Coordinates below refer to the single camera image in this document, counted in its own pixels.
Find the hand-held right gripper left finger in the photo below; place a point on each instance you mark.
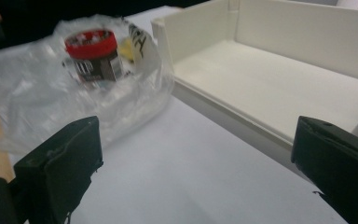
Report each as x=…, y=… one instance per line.
x=59, y=168

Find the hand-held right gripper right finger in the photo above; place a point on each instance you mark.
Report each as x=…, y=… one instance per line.
x=338, y=161

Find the clear plastic bag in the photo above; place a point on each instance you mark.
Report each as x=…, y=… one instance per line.
x=43, y=93

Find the white plastic storage box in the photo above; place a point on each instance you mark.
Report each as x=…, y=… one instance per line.
x=270, y=77

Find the red-lidded candy jar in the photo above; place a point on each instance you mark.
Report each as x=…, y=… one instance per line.
x=93, y=56

